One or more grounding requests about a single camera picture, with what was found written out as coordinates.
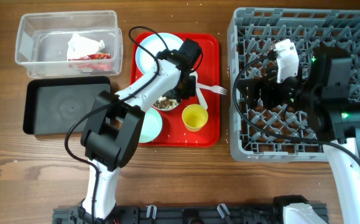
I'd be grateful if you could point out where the white plastic spoon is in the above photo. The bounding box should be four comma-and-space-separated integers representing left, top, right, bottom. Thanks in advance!
190, 72, 208, 110

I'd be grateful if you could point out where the light blue plate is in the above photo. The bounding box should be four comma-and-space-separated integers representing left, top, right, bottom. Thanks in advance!
135, 32, 183, 74

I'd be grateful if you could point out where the white plastic fork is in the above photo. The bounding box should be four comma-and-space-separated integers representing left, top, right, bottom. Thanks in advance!
196, 83, 228, 95

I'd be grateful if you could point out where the light blue food bowl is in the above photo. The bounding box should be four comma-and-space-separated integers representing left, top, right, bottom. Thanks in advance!
151, 95, 182, 112

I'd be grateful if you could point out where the yellow plastic cup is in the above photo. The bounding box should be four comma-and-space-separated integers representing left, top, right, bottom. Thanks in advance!
182, 104, 208, 132

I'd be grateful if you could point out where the mint green bowl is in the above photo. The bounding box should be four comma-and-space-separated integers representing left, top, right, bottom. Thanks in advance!
139, 107, 163, 143

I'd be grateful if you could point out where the red snack wrapper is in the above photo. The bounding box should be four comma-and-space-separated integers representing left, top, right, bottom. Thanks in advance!
69, 53, 111, 72

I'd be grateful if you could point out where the white napkin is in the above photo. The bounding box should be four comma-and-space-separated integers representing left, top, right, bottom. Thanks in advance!
67, 33, 105, 60

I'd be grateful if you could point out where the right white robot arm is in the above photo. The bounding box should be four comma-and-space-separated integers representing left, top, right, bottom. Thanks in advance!
232, 40, 360, 223

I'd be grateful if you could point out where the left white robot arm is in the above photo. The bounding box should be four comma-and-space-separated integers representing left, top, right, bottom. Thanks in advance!
80, 47, 203, 223

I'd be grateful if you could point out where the grey dishwasher rack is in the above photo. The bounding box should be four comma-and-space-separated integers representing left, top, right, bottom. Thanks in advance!
227, 7, 360, 163

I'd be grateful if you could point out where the clear plastic waste bin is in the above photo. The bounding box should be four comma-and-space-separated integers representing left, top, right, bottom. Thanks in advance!
15, 10, 123, 78

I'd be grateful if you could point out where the black food waste tray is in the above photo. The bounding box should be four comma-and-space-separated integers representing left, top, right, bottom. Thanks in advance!
22, 76, 111, 135

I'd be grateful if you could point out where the red plastic tray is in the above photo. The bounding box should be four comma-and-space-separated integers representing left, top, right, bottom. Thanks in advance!
143, 32, 220, 147

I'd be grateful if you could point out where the black mounting rail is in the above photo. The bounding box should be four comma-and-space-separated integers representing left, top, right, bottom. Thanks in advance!
52, 202, 329, 224

